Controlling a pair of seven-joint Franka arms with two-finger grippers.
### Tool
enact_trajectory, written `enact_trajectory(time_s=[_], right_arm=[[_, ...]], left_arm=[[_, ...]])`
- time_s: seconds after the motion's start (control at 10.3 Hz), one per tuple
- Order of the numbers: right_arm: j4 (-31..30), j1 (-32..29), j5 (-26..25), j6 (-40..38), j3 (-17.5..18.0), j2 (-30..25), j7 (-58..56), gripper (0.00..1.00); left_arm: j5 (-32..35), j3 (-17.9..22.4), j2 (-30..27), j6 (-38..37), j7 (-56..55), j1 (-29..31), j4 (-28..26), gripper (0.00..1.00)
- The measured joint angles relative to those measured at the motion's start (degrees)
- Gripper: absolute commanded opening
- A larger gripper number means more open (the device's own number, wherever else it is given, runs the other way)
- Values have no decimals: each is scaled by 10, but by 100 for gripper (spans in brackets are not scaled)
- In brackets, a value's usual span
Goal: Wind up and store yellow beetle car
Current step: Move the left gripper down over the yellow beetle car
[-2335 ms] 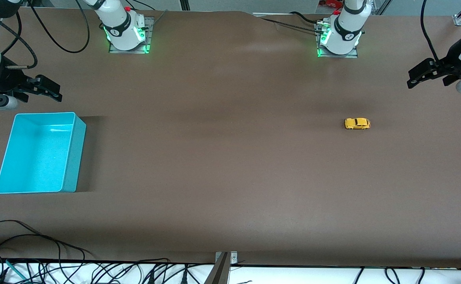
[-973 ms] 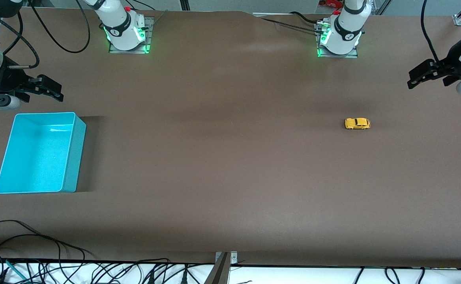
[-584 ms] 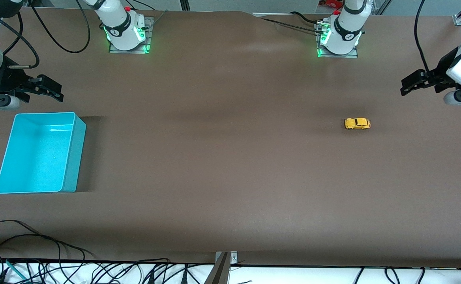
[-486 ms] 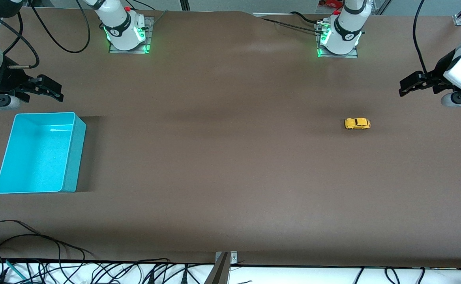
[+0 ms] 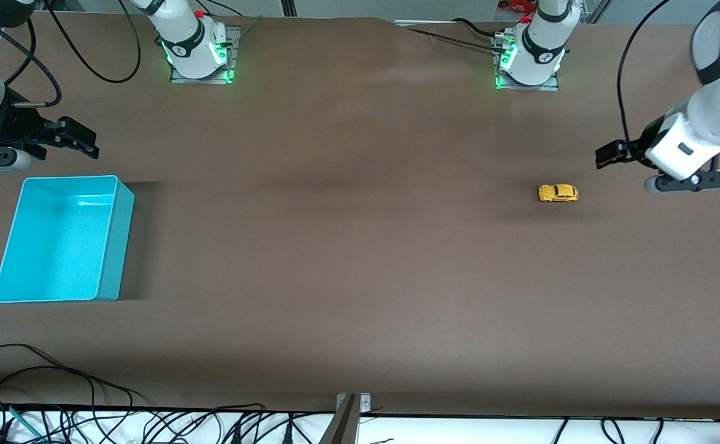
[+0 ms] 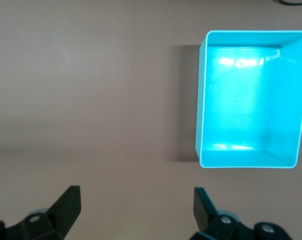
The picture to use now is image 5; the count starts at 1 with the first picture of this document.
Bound black loose cable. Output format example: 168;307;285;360
0;343;71;371
0;366;148;444

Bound teal loose cable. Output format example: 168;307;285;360
7;405;46;442

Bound yellow beetle toy car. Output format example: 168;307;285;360
538;184;580;204

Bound black looping arm cable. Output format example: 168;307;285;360
43;0;143;84

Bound aluminium table bracket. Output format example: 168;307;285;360
320;393;372;444

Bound black braided base cable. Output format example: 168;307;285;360
406;27;500;52

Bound teal plastic storage bin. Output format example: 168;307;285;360
0;175;136;303

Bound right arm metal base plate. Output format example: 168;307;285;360
169;25;242;84

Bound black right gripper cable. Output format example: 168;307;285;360
0;15;63;109

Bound thin grey cable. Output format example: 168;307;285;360
227;15;264;47

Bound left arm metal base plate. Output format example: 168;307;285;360
491;34;562;92

